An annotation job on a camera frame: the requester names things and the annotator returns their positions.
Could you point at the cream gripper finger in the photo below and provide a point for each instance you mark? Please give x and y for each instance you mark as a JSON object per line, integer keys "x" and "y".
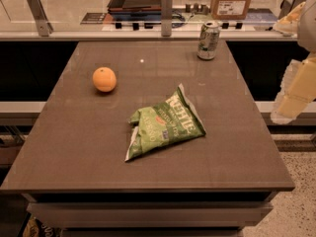
{"x": 297, "y": 90}

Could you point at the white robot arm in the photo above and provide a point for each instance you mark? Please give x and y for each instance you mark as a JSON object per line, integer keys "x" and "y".
{"x": 301, "y": 21}

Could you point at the cardboard box with label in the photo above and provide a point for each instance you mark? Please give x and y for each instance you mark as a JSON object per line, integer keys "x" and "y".
{"x": 229, "y": 9}

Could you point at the green kettle chips bag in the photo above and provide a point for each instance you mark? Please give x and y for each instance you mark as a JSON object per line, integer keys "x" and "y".
{"x": 172, "y": 121}

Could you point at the orange fruit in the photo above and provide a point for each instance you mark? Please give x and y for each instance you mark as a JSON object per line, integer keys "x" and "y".
{"x": 104, "y": 79}

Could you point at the snack bag under table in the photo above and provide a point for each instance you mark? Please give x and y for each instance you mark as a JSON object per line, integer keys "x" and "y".
{"x": 35, "y": 228}

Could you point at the right metal glass bracket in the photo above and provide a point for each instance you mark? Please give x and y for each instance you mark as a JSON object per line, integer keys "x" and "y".
{"x": 291, "y": 0}

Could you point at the metal glass bracket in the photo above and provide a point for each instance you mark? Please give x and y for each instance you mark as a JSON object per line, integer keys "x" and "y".
{"x": 42, "y": 23}
{"x": 166, "y": 17}
{"x": 291, "y": 0}

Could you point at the middle metal glass bracket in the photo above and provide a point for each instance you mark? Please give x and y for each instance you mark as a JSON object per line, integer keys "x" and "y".
{"x": 166, "y": 17}

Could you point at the left metal glass bracket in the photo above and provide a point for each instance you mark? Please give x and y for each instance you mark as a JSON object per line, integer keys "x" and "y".
{"x": 42, "y": 23}

